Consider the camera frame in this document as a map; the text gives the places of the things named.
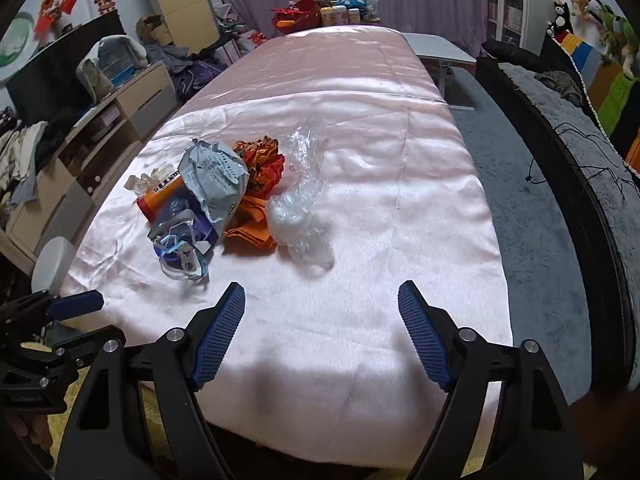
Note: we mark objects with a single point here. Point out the orange snack can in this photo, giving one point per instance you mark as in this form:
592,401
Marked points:
150,208

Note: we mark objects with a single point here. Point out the beige television cabinet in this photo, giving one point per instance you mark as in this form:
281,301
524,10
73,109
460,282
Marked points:
145,95

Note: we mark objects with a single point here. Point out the round green wall painting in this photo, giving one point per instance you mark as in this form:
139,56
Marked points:
15,45

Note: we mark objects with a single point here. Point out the red flags with sunflower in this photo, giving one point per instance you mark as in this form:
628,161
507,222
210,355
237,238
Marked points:
55,10

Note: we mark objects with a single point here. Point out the row of hanging plush toys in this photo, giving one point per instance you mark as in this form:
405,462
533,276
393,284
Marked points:
612,22

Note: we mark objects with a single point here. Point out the orange red snack wrapper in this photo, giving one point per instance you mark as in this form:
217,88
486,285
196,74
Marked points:
260,165

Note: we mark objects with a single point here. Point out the pink satin tablecloth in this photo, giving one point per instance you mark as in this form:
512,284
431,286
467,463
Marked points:
325,110

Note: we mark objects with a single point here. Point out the grey plastic pouch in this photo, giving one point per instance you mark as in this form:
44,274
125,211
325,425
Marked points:
215,175

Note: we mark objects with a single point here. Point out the blue bird cage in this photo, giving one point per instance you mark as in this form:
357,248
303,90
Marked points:
116,62

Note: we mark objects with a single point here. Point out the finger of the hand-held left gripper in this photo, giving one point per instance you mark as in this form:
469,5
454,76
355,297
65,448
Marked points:
75,342
75,305

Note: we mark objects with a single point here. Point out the grey rug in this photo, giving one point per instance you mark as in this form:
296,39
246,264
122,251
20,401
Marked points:
520,210

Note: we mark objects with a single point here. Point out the white lidded bin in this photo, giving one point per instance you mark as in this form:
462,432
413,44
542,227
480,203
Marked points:
50,265

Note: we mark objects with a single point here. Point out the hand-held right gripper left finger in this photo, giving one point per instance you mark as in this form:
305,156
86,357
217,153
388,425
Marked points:
220,332

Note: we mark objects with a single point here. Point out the clear plastic storage box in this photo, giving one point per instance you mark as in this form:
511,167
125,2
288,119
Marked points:
363,4

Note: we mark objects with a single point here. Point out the orange paper bag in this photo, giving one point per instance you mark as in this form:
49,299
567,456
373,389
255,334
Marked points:
250,234

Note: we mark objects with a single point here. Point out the white folding table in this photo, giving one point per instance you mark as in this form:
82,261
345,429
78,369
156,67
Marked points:
435,47

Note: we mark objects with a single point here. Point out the black television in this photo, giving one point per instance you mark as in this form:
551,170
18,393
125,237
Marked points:
50,70

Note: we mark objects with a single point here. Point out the striped knitted blanket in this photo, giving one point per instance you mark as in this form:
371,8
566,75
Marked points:
607,90

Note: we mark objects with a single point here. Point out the grey white towel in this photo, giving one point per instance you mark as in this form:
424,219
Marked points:
87,72

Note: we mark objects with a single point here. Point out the clear wrapper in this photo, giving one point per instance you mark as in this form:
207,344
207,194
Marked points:
141,182

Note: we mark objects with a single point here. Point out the cardboard box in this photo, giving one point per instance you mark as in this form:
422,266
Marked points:
156,30

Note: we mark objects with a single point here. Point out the grey cloth pile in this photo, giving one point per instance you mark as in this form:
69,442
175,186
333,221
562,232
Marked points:
167,55

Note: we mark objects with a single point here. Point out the cream standing air conditioner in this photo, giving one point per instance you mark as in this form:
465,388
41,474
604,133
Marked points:
190,15

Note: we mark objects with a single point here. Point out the grey fluffy sofa blanket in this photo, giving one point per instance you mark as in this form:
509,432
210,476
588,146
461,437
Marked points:
575,120

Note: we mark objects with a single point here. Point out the pile of clothes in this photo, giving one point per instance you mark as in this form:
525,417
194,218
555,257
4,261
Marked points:
20,155

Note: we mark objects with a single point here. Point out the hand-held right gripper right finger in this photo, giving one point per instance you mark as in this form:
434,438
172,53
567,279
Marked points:
422,335

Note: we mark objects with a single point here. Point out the blue white torn wrapper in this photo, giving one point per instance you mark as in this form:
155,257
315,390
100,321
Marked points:
182,260

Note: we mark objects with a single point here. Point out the dark crumpled cloth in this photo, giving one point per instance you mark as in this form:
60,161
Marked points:
560,85

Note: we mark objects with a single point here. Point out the white red shopping bag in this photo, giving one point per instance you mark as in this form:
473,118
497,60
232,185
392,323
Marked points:
255,40

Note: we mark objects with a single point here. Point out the white yellow bottle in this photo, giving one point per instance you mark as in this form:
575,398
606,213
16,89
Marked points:
353,15
327,16
340,14

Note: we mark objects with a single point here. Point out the black white cat plush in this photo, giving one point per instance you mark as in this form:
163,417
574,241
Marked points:
559,17

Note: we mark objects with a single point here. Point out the black cushion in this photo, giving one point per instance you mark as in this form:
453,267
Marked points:
510,55

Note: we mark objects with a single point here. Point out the purple bag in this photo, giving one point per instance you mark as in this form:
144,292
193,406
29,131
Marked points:
195,75

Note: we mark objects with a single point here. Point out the purple plastic package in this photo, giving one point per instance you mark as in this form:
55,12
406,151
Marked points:
172,212

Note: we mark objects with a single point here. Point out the red basket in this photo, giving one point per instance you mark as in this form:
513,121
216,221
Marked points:
295,17

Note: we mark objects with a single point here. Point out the clear plastic bag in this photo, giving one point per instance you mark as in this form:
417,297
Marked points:
290,215

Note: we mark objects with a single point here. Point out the black sofa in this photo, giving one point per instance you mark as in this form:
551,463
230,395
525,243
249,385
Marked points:
560,185

